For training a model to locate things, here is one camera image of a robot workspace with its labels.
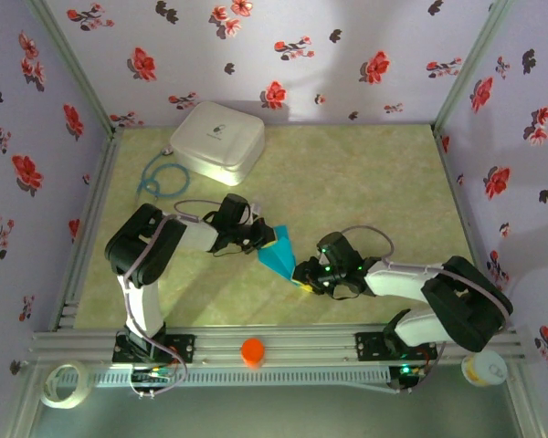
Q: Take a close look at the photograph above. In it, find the white square plastic box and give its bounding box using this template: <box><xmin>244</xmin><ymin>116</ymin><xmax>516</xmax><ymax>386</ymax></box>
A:
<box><xmin>169</xmin><ymin>100</ymin><xmax>266</xmax><ymax>187</ymax></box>

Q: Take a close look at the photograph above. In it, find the orange plastic cap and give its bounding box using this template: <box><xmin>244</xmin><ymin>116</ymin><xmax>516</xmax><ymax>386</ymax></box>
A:
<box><xmin>240</xmin><ymin>337</ymin><xmax>267</xmax><ymax>370</ymax></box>

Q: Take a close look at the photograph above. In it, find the small circuit board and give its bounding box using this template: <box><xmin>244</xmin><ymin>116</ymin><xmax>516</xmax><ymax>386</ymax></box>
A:
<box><xmin>399</xmin><ymin>362</ymin><xmax>428</xmax><ymax>393</ymax></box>
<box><xmin>130</xmin><ymin>367</ymin><xmax>174</xmax><ymax>398</ymax></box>

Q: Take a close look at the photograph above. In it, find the white yellow round container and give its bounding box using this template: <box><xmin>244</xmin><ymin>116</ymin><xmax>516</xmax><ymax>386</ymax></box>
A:
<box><xmin>460</xmin><ymin>350</ymin><xmax>508</xmax><ymax>388</ymax></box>

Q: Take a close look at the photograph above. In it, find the clear tape roll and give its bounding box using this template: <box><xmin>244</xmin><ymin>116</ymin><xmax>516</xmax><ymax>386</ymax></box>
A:
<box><xmin>39</xmin><ymin>360</ymin><xmax>92</xmax><ymax>410</ymax></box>

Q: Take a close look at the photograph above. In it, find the long aluminium base rail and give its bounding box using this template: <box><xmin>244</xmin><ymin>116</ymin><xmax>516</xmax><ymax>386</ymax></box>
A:
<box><xmin>26</xmin><ymin>324</ymin><xmax>529</xmax><ymax>366</ymax></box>

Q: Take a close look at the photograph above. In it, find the grey right arm cable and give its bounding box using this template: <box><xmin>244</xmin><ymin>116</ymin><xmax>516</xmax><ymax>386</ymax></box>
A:
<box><xmin>342</xmin><ymin>225</ymin><xmax>512</xmax><ymax>393</ymax></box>

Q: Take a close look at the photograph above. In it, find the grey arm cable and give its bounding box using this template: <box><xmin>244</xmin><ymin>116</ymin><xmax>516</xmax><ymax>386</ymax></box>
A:
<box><xmin>118</xmin><ymin>198</ymin><xmax>220</xmax><ymax>398</ymax></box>
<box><xmin>342</xmin><ymin>225</ymin><xmax>512</xmax><ymax>393</ymax></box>

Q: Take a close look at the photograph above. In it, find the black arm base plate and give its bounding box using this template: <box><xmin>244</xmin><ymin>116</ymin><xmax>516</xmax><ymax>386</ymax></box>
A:
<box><xmin>112</xmin><ymin>333</ymin><xmax>196</xmax><ymax>365</ymax></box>
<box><xmin>354</xmin><ymin>331</ymin><xmax>438</xmax><ymax>362</ymax></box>

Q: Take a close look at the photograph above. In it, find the white slotted cable duct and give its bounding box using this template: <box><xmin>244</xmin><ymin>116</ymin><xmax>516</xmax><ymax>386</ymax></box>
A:
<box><xmin>90</xmin><ymin>367</ymin><xmax>392</xmax><ymax>388</ymax></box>

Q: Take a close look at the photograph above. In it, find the light blue coiled cable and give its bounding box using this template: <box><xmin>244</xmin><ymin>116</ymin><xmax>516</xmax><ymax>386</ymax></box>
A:
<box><xmin>135</xmin><ymin>145</ymin><xmax>193</xmax><ymax>201</ymax></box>

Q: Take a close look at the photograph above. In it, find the grey left arm cable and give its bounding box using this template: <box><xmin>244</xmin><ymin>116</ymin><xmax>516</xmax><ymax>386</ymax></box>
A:
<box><xmin>118</xmin><ymin>198</ymin><xmax>220</xmax><ymax>398</ymax></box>

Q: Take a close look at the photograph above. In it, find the aluminium side rail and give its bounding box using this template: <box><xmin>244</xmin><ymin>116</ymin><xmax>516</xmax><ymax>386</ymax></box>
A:
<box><xmin>49</xmin><ymin>127</ymin><xmax>124</xmax><ymax>332</ymax></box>
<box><xmin>431</xmin><ymin>125</ymin><xmax>508</xmax><ymax>328</ymax></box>

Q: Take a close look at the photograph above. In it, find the aluminium frame post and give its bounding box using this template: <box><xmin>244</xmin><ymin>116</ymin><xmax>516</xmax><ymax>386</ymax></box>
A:
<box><xmin>26</xmin><ymin>0</ymin><xmax>124</xmax><ymax>138</ymax></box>
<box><xmin>431</xmin><ymin>0</ymin><xmax>517</xmax><ymax>136</ymax></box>

